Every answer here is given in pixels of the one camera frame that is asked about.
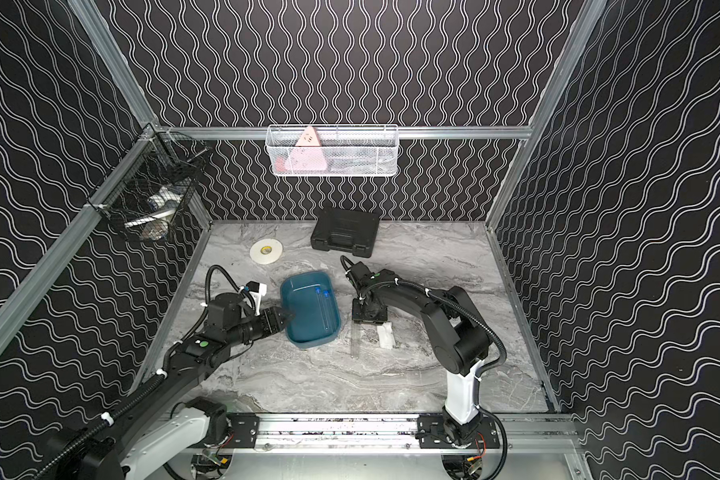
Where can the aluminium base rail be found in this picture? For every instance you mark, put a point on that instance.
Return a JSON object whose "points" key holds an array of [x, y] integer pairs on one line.
{"points": [[387, 433]]}

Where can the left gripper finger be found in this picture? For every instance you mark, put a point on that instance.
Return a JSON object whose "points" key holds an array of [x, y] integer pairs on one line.
{"points": [[283, 314], [279, 326]]}

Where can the white wipe cloth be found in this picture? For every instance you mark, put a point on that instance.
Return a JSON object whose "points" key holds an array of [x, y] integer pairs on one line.
{"points": [[386, 336]]}

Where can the teal plastic tray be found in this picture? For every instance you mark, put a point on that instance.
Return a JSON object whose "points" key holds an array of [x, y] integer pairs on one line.
{"points": [[298, 295]]}

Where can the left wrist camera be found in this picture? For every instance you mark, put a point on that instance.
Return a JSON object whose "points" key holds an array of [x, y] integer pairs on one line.
{"points": [[257, 291]]}

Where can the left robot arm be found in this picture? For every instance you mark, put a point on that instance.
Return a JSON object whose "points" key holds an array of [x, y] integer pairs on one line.
{"points": [[128, 441]]}

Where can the white wire basket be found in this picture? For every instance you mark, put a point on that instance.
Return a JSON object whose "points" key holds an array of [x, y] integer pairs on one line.
{"points": [[352, 150]]}

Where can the black plastic tool case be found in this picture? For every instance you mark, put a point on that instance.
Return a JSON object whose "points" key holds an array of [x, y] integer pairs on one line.
{"points": [[349, 231]]}

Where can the pink triangular card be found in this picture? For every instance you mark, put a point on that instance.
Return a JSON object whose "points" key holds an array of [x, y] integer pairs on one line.
{"points": [[307, 156]]}

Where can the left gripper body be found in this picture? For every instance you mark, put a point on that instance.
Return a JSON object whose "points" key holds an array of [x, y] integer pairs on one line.
{"points": [[274, 321]]}

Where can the black wire basket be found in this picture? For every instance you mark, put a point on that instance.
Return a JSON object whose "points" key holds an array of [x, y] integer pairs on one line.
{"points": [[148, 202]]}

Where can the white tape roll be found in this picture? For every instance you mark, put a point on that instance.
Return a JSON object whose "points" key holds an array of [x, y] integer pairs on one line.
{"points": [[266, 251]]}

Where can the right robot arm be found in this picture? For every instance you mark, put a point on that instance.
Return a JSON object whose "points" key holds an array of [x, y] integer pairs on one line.
{"points": [[460, 338]]}

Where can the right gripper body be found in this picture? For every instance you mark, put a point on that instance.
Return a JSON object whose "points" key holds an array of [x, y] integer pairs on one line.
{"points": [[362, 314]]}

